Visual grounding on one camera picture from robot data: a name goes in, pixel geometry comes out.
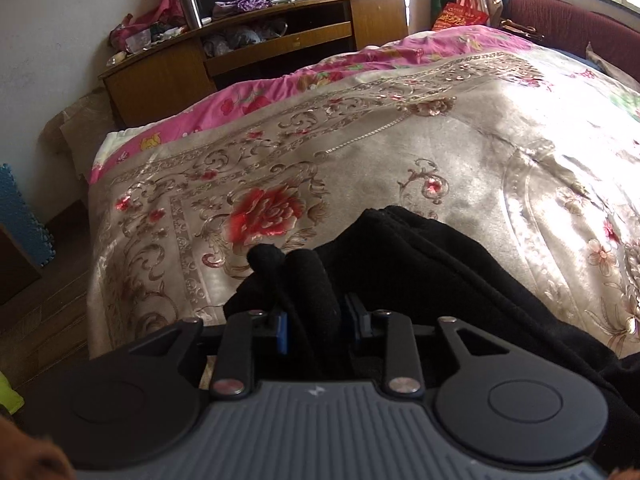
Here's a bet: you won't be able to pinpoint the pink floral quilt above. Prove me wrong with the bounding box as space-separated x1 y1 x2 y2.
90 24 541 183

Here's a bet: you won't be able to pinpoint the cardboard box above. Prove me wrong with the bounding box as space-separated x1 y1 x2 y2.
42 87 126 181

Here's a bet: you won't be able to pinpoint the purple cloth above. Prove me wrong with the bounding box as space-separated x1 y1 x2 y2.
214 0 273 17

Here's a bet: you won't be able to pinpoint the grey cushion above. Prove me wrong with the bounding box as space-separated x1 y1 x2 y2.
585 42 640 83

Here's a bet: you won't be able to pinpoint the wooden cabinet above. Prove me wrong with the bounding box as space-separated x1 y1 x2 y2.
98 0 410 128

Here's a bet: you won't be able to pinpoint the pink cloth pile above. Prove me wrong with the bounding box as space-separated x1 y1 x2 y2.
110 0 193 53

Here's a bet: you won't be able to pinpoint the blue foam mat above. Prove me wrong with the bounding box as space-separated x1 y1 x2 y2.
0 162 51 268

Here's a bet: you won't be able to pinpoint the gold floral bedspread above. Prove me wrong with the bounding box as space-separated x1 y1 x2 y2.
86 52 640 391

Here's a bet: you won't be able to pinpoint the maroon sofa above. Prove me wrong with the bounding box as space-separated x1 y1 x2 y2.
502 0 640 68

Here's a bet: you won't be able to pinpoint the green shopping bag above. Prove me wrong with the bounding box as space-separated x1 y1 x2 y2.
431 0 458 26

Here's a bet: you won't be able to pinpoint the yellow-green object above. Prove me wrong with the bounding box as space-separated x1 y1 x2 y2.
0 370 25 416

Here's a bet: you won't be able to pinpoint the bagged items in shelf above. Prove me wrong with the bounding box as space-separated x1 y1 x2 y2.
202 17 288 58

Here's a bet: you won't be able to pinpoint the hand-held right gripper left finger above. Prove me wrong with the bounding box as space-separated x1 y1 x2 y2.
127 309 289 397

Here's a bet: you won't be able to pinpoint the red shopping bag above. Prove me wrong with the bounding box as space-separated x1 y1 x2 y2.
432 0 488 32

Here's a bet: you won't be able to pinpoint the dark brown furniture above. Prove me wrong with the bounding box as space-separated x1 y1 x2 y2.
0 225 42 307

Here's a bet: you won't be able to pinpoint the black pants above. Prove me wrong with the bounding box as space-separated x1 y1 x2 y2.
225 205 640 411

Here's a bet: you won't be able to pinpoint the steel thermos flask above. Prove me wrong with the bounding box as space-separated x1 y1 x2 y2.
179 0 203 31

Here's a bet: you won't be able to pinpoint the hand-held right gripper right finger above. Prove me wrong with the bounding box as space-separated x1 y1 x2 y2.
345 294 507 398

